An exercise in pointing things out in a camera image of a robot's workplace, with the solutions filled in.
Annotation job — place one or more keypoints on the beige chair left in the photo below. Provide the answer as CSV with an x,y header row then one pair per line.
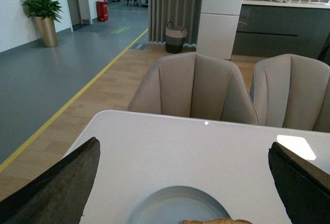
x,y
195,85

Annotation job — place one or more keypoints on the grey curtain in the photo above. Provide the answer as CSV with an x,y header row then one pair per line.
x,y
185,13

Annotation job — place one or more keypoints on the white cabinet column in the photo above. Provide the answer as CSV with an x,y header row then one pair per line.
x,y
217,28

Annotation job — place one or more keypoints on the gold plant pot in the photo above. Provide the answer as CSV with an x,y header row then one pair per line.
x,y
47,31

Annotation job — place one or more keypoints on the green potted plant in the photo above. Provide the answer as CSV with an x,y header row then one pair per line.
x,y
42,8

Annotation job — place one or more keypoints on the toast bread slice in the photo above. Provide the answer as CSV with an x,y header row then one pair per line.
x,y
217,221

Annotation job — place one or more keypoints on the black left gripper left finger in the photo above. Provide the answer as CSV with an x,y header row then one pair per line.
x,y
58,195

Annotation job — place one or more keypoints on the red bin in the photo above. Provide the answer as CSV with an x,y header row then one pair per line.
x,y
102,11

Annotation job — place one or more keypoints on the woven laundry basket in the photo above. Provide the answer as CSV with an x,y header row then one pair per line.
x,y
175,37

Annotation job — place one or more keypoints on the beige chair right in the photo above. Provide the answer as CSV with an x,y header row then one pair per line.
x,y
291,91

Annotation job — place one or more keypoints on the light blue plate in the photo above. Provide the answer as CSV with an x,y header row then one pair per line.
x,y
175,204

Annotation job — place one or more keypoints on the beige chair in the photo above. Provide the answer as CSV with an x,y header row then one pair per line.
x,y
195,85
291,91

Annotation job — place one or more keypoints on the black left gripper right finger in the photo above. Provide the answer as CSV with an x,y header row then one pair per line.
x,y
302,187

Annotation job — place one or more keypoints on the grey kitchen counter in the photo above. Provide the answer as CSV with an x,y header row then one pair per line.
x,y
271,30

